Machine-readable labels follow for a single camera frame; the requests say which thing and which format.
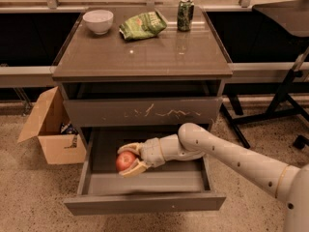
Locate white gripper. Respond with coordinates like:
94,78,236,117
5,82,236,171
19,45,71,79
117,138,165,178

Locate red apple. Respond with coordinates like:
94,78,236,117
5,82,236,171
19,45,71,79
116,151,136,172

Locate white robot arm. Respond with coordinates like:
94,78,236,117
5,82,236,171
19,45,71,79
116,123,309,232

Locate open grey middle drawer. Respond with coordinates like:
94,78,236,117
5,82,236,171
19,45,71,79
65,126,226,216

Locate scratched grey top drawer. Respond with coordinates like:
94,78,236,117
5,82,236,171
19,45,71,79
64,98,222,127

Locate grey drawer cabinet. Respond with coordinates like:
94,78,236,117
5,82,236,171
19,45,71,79
53,7,232,142

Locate items inside cardboard box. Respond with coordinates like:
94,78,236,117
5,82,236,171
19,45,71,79
60,123,78,148

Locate open cardboard box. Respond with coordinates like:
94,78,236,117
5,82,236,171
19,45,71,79
17,87,86,164

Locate green chip bag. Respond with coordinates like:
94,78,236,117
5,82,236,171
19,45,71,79
119,11,167,41

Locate white ceramic bowl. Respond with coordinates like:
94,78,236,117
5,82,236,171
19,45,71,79
83,10,114,35

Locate green soda can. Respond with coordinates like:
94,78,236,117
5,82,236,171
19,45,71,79
177,0,194,32

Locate black office chair base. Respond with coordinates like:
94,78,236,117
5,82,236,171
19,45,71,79
293,135,309,150

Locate black folding table stand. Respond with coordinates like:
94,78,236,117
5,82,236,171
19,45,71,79
220,0,309,149

